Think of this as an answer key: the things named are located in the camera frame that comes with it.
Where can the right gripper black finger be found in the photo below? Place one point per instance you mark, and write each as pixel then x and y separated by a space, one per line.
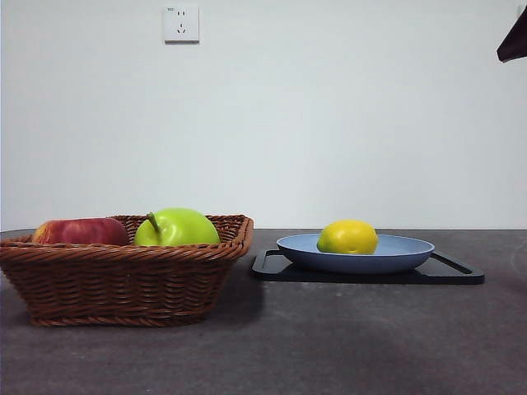
pixel 515 43

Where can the yellow lemon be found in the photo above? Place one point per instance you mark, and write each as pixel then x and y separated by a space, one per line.
pixel 348 236

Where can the blue round plate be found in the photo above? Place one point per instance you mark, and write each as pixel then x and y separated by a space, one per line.
pixel 354 263

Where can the brown woven wicker basket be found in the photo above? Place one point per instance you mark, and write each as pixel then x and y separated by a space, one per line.
pixel 115 284

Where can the black rectangular tray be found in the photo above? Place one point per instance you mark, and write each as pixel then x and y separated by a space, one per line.
pixel 370 278

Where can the green apple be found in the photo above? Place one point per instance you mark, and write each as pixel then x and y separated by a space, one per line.
pixel 185 228

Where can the red apple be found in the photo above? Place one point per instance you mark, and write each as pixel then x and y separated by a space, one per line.
pixel 82 231

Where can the white wall socket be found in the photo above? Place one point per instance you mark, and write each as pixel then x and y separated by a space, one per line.
pixel 182 24

